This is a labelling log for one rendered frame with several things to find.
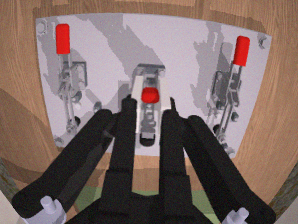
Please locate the light grey fixture plate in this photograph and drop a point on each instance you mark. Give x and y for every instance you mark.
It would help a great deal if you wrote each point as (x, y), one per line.
(113, 44)

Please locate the light grey rectangular block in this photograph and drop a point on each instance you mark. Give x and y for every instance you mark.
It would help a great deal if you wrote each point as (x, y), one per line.
(156, 145)

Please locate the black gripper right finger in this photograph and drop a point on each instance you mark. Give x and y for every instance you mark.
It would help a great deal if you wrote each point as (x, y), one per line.
(223, 184)

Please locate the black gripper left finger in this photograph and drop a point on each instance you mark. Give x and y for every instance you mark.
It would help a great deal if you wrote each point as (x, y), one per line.
(50, 197)

